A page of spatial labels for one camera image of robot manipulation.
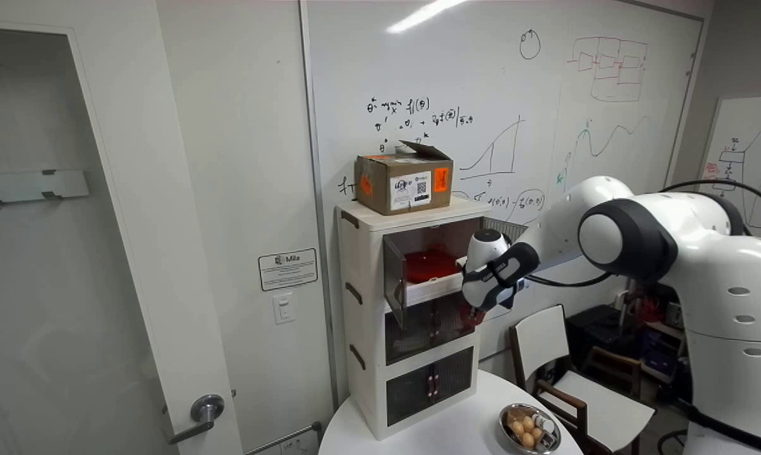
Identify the orange cup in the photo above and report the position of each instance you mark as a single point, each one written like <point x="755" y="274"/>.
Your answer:
<point x="431" y="265"/>

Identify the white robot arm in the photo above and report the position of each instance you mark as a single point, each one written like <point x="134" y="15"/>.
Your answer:
<point x="733" y="278"/>

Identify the white three-tier cabinet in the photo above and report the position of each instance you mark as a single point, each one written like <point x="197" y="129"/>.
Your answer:
<point x="361" y="336"/>

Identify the closed dark cabinet door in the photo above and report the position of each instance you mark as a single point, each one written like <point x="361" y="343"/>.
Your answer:
<point x="452" y="379"/>
<point x="407" y="396"/>

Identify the cardboard box with labels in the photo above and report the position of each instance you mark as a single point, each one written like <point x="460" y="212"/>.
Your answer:
<point x="400" y="180"/>

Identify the white wooden chair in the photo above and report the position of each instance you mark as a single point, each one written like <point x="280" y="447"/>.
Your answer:
<point x="556" y="336"/>

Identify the small orange fruit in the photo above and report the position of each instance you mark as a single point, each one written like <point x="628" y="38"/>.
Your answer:
<point x="528" y="437"/>
<point x="519" y="420"/>

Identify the metal bowl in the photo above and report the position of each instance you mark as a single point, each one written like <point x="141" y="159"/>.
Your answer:
<point x="505" y="431"/>

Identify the dark cluttered shelf unit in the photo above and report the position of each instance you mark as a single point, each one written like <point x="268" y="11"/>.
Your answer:
<point x="658" y="344"/>

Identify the white room door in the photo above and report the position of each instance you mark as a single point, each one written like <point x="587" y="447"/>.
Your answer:
<point x="58" y="336"/>

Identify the white coat hook rack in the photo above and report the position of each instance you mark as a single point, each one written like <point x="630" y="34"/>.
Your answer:
<point x="26" y="185"/>

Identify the small whiteboard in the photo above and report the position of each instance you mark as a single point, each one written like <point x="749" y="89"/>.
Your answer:
<point x="747" y="159"/>

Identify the small wall sign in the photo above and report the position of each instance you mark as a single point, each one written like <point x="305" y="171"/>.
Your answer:
<point x="288" y="269"/>

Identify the white light switch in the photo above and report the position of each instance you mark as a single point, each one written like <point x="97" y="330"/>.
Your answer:
<point x="283" y="310"/>

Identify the large wall whiteboard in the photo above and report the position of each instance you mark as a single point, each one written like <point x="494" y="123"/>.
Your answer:
<point x="446" y="76"/>

